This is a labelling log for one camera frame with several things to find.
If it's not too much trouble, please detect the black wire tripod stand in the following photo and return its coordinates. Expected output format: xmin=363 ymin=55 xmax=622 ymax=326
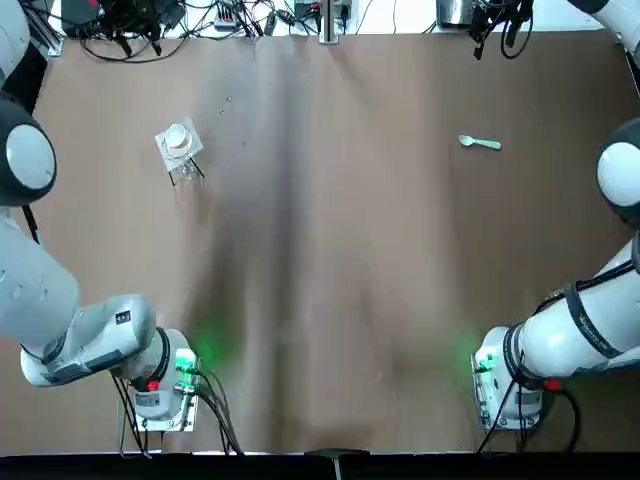
xmin=167 ymin=152 xmax=206 ymax=190

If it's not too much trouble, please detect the small white crucible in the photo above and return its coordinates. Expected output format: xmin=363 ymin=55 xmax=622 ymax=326
xmin=164 ymin=123 xmax=191 ymax=148

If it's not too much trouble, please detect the black base cable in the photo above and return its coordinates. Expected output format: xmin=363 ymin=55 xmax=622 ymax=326
xmin=474 ymin=384 xmax=584 ymax=456
xmin=112 ymin=367 xmax=246 ymax=457

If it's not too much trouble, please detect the black mount with grey rod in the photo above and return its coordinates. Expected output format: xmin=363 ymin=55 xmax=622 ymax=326
xmin=303 ymin=447 xmax=372 ymax=480

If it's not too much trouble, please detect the grey hub with red plugs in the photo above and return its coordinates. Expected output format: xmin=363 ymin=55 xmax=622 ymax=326
xmin=213 ymin=8 xmax=250 ymax=30

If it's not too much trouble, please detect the black right base cable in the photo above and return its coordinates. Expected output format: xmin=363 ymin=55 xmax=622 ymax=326
xmin=474 ymin=384 xmax=584 ymax=456

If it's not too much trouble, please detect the aluminium frame profile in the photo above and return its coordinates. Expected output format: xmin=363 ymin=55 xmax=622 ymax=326
xmin=28 ymin=14 xmax=65 ymax=60

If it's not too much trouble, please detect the black box with red logo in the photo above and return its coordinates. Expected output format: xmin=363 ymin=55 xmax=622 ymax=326
xmin=59 ymin=0 xmax=104 ymax=37

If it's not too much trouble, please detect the aluminium camera post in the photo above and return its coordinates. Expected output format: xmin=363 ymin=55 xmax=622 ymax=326
xmin=318 ymin=0 xmax=342 ymax=45

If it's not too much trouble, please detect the small clear glass vessel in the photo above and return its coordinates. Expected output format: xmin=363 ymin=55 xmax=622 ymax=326
xmin=174 ymin=160 xmax=199 ymax=185

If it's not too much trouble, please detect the small pale green spoon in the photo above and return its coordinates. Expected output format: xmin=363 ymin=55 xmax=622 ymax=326
xmin=458 ymin=133 xmax=503 ymax=152

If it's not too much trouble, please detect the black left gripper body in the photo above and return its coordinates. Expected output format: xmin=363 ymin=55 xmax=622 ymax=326
xmin=107 ymin=0 xmax=171 ymax=24

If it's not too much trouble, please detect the black desk cable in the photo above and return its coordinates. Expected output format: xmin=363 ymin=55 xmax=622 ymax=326
xmin=79 ymin=29 xmax=187 ymax=65

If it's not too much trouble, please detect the black left base cable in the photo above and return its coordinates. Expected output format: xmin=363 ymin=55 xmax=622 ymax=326
xmin=112 ymin=367 xmax=246 ymax=457

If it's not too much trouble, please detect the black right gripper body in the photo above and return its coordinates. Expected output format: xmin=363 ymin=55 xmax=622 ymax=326
xmin=474 ymin=0 xmax=535 ymax=16

